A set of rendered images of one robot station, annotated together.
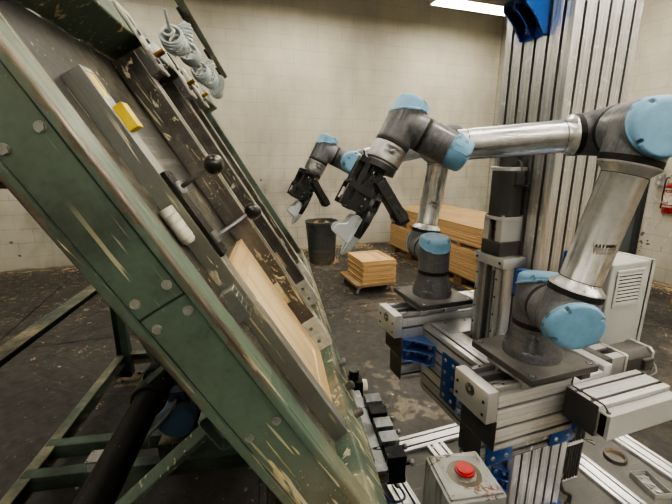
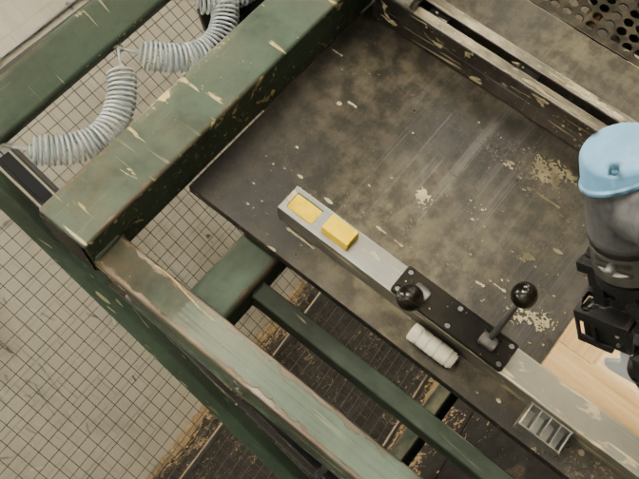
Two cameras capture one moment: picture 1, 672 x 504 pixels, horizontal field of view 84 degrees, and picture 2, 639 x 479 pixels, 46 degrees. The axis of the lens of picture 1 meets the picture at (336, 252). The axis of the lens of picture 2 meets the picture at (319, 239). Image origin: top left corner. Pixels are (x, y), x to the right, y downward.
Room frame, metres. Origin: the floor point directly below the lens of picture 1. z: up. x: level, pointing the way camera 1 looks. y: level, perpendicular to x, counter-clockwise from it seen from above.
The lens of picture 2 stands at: (0.50, -0.70, 1.96)
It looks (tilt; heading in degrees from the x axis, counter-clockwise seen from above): 16 degrees down; 79
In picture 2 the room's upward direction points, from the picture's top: 43 degrees counter-clockwise
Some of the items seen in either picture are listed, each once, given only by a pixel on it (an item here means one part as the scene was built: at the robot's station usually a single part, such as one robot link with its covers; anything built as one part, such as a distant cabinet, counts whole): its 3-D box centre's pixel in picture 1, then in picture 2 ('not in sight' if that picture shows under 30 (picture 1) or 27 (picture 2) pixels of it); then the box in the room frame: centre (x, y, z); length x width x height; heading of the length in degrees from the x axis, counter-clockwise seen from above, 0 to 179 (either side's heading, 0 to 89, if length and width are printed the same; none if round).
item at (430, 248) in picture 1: (433, 251); not in sight; (1.42, -0.38, 1.20); 0.13 x 0.12 x 0.14; 5
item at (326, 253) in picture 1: (321, 241); not in sight; (5.64, 0.22, 0.33); 0.52 x 0.51 x 0.65; 19
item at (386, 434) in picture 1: (374, 429); not in sight; (1.06, -0.13, 0.69); 0.50 x 0.14 x 0.24; 9
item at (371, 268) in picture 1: (366, 270); not in sight; (4.48, -0.38, 0.20); 0.61 x 0.53 x 0.40; 19
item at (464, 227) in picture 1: (461, 242); not in sight; (5.28, -1.80, 0.39); 2.46 x 1.05 x 0.78; 19
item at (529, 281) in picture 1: (540, 295); not in sight; (0.93, -0.54, 1.20); 0.13 x 0.12 x 0.14; 174
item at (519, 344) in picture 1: (533, 335); not in sight; (0.94, -0.54, 1.09); 0.15 x 0.15 x 0.10
